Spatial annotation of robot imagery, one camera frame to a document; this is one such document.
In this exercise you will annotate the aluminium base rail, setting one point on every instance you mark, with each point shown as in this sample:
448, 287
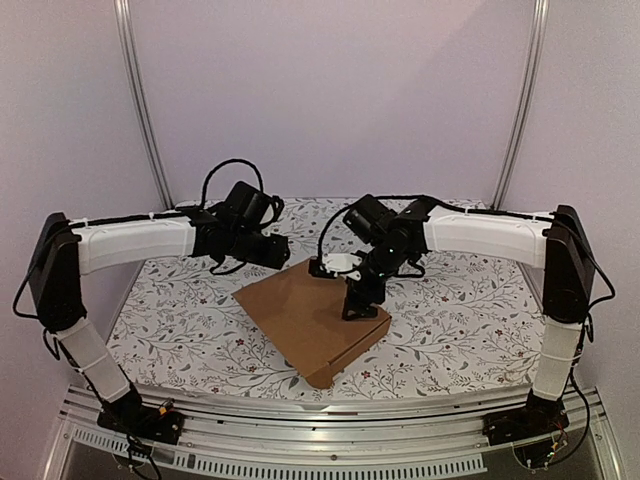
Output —
415, 438

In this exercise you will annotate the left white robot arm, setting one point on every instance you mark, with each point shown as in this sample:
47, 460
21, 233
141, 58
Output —
71, 257

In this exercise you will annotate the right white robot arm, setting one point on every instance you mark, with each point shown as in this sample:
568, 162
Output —
550, 248

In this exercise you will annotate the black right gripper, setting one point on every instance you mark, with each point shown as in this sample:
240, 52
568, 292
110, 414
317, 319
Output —
361, 288

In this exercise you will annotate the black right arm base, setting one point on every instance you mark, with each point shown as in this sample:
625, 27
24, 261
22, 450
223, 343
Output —
538, 416

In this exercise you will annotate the brown cardboard box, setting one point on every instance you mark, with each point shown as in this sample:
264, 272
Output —
302, 316

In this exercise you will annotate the aluminium frame post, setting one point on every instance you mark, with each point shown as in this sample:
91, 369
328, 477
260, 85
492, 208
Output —
525, 100
136, 85

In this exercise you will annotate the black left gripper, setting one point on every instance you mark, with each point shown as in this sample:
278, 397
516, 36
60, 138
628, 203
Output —
274, 256

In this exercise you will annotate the floral patterned table mat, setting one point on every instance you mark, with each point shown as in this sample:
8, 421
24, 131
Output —
200, 340

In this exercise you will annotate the left aluminium frame post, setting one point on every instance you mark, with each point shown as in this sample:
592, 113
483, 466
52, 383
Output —
136, 85

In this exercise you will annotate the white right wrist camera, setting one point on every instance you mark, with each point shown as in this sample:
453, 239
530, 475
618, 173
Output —
332, 265

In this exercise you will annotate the right aluminium frame post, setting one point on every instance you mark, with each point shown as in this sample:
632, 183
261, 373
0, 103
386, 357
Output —
525, 100

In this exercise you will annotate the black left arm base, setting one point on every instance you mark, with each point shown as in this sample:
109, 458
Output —
129, 415

